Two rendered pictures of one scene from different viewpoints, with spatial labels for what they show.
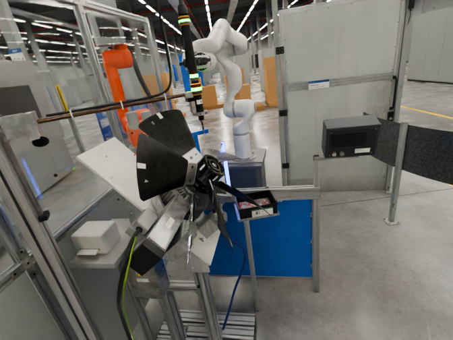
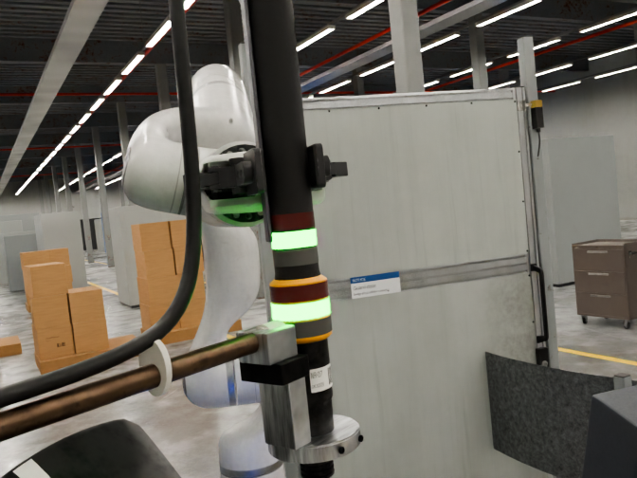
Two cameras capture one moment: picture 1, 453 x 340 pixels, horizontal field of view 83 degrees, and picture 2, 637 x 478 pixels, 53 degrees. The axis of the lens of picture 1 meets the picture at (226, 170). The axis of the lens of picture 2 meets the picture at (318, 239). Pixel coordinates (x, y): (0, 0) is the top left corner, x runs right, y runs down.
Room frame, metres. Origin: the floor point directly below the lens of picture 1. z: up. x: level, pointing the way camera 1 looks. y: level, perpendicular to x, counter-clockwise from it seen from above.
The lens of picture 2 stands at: (0.69, 0.29, 1.60)
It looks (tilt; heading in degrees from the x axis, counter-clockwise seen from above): 3 degrees down; 331
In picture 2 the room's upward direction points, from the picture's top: 6 degrees counter-clockwise
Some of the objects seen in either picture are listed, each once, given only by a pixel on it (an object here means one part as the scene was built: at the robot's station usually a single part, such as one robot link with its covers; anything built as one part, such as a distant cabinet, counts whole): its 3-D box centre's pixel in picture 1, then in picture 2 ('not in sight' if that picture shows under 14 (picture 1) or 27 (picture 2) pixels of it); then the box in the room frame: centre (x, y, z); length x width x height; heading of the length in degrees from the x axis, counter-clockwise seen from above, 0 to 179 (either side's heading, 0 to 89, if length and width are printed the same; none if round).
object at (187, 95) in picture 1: (196, 102); (300, 384); (1.10, 0.08, 1.47); 0.09 x 0.07 x 0.10; 112
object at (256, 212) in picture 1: (255, 204); not in sight; (1.26, -0.14, 0.85); 0.22 x 0.17 x 0.07; 93
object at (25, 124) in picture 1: (19, 125); not in sight; (0.87, 0.65, 1.51); 0.10 x 0.07 x 0.09; 112
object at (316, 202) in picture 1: (316, 247); not in sight; (1.34, -0.52, 0.39); 0.04 x 0.04 x 0.78; 77
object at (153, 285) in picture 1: (147, 274); not in sight; (0.96, 0.45, 0.73); 0.15 x 0.09 x 0.22; 77
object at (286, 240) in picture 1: (251, 241); not in sight; (1.44, -0.10, 0.45); 0.82 x 0.02 x 0.66; 77
